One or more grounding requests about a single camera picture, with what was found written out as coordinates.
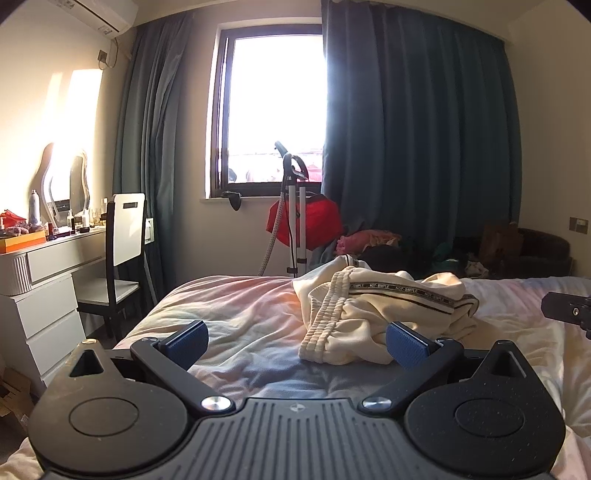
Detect dark armchair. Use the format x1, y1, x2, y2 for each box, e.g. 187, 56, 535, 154
517, 227, 571, 278

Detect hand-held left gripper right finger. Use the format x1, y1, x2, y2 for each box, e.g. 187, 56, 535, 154
361, 322, 548, 414

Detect wavy white mirror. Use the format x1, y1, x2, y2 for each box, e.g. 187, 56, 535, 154
30, 142, 90, 229

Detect garment steamer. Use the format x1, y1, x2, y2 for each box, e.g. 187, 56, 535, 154
259, 141, 311, 278

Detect white air conditioner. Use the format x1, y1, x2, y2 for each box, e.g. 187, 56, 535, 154
46, 0, 139, 35

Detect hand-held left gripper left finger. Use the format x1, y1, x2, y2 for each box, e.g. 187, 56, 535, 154
46, 320, 234, 416

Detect orange box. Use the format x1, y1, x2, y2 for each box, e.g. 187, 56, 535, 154
0, 231, 47, 254

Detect cardboard pieces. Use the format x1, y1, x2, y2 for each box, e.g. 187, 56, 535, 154
0, 367, 35, 435

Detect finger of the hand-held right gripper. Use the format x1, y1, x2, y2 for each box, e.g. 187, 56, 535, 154
542, 291, 591, 341

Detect brown cardboard box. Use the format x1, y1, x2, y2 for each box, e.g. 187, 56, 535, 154
480, 222, 525, 273

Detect black cloth pile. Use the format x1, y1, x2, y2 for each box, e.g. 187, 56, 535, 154
360, 244, 430, 280

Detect narrow teal curtain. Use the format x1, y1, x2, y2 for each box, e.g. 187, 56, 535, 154
113, 11, 195, 305

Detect bed with pastel duvet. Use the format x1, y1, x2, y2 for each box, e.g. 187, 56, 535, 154
0, 274, 591, 480

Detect white chair with black frame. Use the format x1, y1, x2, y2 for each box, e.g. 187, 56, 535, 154
76, 193, 153, 342

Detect pink cloth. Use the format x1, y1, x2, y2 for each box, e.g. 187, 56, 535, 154
337, 229, 402, 254

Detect group of cosmetic bottles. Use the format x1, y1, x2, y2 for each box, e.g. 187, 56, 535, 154
67, 198, 108, 232

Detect white dresser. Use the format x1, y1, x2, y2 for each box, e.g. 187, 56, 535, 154
0, 226, 109, 388

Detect wide teal curtain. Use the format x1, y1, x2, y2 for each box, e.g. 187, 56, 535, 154
321, 0, 527, 278

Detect green cloth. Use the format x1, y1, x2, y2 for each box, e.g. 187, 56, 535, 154
431, 242, 462, 273

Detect dark framed window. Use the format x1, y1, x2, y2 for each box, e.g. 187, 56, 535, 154
210, 23, 331, 199

